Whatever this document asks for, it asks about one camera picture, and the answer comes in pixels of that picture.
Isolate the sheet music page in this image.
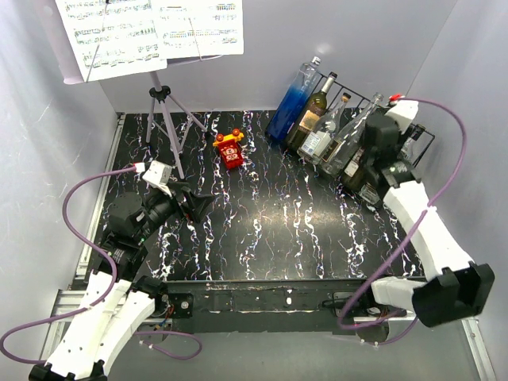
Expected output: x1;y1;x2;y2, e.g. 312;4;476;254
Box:
151;0;244;59
56;1;167;83

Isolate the clear bottle with blue label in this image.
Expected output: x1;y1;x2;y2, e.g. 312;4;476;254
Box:
297;92;352;164

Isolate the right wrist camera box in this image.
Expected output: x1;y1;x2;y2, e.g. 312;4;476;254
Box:
385;98;419;134

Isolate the red yellow toy block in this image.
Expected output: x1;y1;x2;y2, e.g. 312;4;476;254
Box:
213;129;244;170

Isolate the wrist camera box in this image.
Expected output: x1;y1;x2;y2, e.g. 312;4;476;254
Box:
142;160;172;194
385;98;419;134

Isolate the small clear black-cap bottle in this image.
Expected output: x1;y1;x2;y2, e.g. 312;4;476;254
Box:
358;139;419;207

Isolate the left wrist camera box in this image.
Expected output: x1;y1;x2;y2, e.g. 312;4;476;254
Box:
142;160;172;194

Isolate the dark green wine bottle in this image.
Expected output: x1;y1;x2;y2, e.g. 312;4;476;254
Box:
341;147;371;192

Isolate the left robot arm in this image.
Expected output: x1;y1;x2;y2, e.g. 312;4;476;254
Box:
29;182;214;380

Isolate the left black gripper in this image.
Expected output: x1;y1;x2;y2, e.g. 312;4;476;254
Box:
135;180;214;241

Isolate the left sheet music page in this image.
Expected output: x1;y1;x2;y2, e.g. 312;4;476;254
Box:
56;1;167;83

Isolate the black wire wine rack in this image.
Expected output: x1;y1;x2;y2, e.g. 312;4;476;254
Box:
273;71;436;207

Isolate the purple music stand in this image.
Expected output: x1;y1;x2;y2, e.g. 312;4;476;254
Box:
33;1;205;178

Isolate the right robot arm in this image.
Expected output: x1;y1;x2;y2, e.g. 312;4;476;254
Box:
359;114;495;327

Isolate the blue glass bottle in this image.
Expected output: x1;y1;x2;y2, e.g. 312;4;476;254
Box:
266;56;321;141

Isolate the tall clear empty bottle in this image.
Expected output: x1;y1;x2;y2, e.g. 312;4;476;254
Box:
320;93;383;178

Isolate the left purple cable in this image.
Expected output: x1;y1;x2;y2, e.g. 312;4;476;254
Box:
0;164;146;366

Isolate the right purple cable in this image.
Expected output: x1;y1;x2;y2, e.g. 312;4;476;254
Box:
337;97;468;345

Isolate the green wine bottle silver neck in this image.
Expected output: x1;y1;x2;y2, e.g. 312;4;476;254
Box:
285;71;337;151

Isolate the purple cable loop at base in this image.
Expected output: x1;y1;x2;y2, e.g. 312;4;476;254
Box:
134;331;204;361

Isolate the right sheet music page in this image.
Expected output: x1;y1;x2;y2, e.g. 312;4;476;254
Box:
151;0;244;59

